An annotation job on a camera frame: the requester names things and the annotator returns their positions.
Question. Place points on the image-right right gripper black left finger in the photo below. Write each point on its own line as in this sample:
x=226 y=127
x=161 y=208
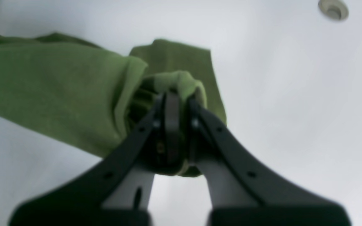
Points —
x=116 y=191

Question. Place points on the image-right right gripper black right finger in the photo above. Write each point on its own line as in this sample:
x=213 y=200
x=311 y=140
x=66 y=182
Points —
x=245 y=192

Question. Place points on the right grey table grommet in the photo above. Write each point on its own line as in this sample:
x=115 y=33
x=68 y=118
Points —
x=335 y=10

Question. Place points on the olive green T-shirt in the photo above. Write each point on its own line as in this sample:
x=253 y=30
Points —
x=81 y=94

